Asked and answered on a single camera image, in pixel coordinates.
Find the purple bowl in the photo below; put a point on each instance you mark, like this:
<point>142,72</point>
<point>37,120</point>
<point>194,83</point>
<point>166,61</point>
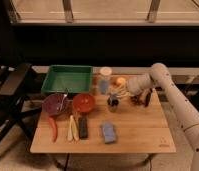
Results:
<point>52,102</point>

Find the blue towel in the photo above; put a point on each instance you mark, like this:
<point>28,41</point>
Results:
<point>108,132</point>

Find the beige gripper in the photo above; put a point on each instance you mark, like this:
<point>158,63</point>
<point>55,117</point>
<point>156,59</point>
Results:
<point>121,91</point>

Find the metal spoon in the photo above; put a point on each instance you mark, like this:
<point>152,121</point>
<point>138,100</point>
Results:
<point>63,98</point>

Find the red chili pepper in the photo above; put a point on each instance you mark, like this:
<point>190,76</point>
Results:
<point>53,126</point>

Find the black chair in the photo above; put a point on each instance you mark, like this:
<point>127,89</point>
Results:
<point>12,97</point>

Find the white lidded container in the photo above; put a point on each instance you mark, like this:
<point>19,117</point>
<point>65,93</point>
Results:
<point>105,73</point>

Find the small metal cup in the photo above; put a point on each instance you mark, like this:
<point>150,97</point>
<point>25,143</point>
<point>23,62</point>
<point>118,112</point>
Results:
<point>113,103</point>

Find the peeled banana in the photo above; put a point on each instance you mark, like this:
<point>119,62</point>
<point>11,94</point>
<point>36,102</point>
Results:
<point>72,130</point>

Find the clear plastic cup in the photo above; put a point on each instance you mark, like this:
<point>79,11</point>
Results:
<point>103,86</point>

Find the red bowl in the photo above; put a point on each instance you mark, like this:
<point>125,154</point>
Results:
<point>83,103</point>

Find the wooden folding table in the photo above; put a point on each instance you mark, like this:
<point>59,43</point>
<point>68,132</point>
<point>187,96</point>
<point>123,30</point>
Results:
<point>129,129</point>

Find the green plastic tray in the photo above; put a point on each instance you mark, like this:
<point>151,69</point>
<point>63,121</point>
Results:
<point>74,78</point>

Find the orange fruit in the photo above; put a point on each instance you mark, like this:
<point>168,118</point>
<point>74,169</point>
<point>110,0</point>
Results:
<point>120,81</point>

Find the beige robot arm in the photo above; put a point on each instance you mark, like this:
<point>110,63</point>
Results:
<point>187,115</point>

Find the brown pine cone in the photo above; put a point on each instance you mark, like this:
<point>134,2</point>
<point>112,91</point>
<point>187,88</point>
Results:
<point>136,100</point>

